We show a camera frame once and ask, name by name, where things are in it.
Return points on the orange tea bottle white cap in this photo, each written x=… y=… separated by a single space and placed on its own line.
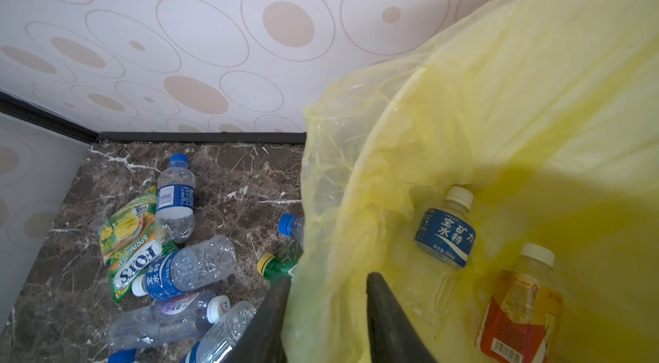
x=524 y=312

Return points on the clear crushed bottle blue label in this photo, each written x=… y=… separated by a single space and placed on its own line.
x=187 y=269

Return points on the clear bottle blue label small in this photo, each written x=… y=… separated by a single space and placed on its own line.
x=443 y=244

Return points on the clear bottle grey cap tall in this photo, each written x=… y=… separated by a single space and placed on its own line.
x=218 y=343

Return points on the clear bottle blue cap far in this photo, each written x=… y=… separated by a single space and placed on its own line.
x=292 y=226

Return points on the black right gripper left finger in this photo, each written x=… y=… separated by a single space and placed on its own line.
x=261 y=342

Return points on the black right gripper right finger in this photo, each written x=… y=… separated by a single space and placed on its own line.
x=392 y=338

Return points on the green Fox's candy bag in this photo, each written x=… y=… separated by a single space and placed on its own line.
x=130 y=240

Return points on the yellow plastic bin liner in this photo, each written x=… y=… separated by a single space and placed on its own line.
x=548 y=111

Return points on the clear bottle white cap purple label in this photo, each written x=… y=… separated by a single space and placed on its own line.
x=180 y=318

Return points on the green bottle yellow cap upper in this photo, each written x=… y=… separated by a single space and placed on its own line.
x=271 y=267

